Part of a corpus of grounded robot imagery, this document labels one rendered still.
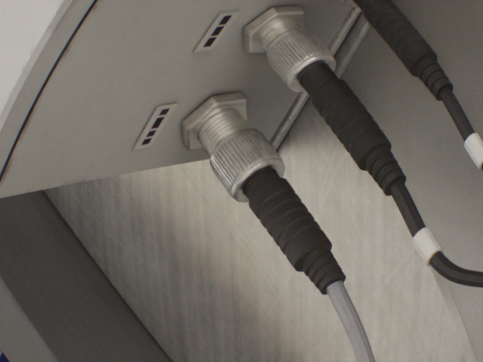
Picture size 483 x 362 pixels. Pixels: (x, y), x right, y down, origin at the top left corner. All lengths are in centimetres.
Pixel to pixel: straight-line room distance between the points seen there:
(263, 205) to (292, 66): 4
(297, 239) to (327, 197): 5
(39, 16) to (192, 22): 6
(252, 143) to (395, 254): 5
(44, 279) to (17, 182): 12
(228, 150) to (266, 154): 1
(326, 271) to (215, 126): 5
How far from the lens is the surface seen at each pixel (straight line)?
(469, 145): 78
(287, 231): 83
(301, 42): 82
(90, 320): 93
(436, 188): 85
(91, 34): 79
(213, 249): 91
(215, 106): 85
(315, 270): 83
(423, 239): 80
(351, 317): 83
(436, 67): 79
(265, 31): 83
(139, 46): 81
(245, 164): 84
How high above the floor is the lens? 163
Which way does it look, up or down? 8 degrees down
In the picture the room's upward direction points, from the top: 3 degrees counter-clockwise
